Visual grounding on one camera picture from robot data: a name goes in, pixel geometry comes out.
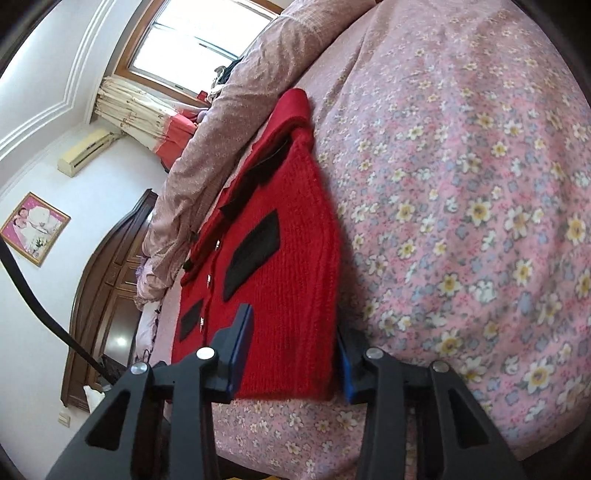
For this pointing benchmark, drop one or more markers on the white wall socket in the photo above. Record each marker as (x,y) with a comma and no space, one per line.
(63,418)

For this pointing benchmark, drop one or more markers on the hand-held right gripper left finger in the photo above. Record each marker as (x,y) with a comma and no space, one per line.
(243,344)

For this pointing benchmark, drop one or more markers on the white wall air conditioner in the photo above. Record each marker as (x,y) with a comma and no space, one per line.
(87,150)

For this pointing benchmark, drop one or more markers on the red knitted cardigan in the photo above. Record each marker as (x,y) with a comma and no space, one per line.
(286,258)

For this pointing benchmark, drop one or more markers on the wooden window frame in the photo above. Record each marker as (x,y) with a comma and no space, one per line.
(203,41)

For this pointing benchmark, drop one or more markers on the purple frilled pillow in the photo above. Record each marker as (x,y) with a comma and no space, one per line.
(147,286)

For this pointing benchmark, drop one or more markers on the cream pleated curtain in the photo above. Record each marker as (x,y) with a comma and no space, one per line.
(134,115)

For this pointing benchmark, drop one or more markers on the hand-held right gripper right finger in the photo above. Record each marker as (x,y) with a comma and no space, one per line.
(345,369)

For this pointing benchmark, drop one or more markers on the framed wall photo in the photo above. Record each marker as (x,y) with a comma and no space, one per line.
(34,228)

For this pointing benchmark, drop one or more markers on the dark wooden headboard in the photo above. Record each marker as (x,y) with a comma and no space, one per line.
(104,295)

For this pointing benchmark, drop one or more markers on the pink floral bed sheet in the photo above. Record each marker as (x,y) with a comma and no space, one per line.
(452,184)

